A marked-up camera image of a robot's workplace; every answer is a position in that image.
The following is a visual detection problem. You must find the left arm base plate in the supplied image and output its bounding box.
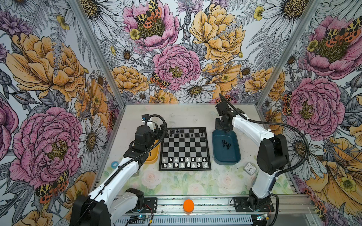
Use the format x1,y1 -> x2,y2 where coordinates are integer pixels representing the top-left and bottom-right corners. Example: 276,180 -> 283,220
140,197 -> 158,214

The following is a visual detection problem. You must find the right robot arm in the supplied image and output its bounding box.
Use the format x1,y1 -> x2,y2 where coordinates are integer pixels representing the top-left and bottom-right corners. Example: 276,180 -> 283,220
216,101 -> 289,211

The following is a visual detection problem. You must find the right black corrugated cable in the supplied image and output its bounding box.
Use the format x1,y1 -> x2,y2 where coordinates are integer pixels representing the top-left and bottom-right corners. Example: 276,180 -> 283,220
218,94 -> 310,226

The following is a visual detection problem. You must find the white vented cable duct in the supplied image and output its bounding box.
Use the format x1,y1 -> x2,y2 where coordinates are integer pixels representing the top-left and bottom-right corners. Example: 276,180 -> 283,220
112,214 -> 253,226

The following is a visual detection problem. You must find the black corrugated cable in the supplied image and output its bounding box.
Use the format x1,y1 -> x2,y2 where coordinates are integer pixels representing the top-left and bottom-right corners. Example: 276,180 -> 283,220
218,94 -> 310,226
76,113 -> 168,221

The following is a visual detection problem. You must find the teal plastic tray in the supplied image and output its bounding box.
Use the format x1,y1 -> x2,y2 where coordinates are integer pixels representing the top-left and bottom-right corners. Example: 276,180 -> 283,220
212,130 -> 241,165

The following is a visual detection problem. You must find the black white chessboard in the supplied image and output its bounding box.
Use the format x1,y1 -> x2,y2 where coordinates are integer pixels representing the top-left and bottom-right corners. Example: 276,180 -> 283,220
159,127 -> 212,171

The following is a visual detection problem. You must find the small white square clock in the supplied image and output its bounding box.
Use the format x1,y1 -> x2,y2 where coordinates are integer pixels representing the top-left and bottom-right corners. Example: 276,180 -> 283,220
244,163 -> 257,175

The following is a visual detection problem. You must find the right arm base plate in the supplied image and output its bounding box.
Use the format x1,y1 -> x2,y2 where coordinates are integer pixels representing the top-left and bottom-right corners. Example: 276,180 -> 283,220
230,196 -> 275,213

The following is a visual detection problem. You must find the orange round button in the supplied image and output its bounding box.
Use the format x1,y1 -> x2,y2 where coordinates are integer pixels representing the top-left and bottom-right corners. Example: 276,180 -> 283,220
183,199 -> 195,214

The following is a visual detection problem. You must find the yellow plastic tray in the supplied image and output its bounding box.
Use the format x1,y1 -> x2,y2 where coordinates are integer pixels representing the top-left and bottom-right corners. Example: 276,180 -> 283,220
145,142 -> 162,164

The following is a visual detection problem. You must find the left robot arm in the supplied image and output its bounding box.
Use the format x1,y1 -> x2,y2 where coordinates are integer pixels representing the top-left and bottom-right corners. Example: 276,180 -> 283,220
69,114 -> 167,226

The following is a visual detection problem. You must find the aluminium front rail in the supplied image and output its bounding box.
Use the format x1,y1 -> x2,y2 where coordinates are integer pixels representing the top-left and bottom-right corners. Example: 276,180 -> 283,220
74,194 -> 316,217

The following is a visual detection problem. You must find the left black corrugated cable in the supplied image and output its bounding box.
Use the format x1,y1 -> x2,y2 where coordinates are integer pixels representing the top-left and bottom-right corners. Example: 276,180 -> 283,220
76,113 -> 168,221

